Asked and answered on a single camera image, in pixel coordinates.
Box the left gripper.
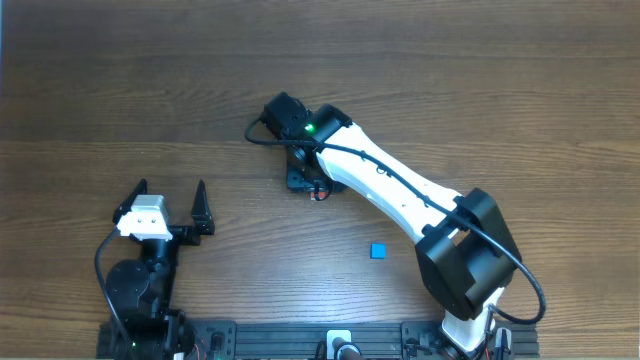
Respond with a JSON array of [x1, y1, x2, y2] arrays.
[[112, 178, 216, 246]]

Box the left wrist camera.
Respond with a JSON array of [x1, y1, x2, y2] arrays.
[[116, 194, 174, 242]]

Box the black cable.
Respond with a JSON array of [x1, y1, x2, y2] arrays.
[[243, 115, 548, 326], [93, 228, 137, 360]]

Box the mounting rail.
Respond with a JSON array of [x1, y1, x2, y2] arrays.
[[95, 319, 541, 360]]

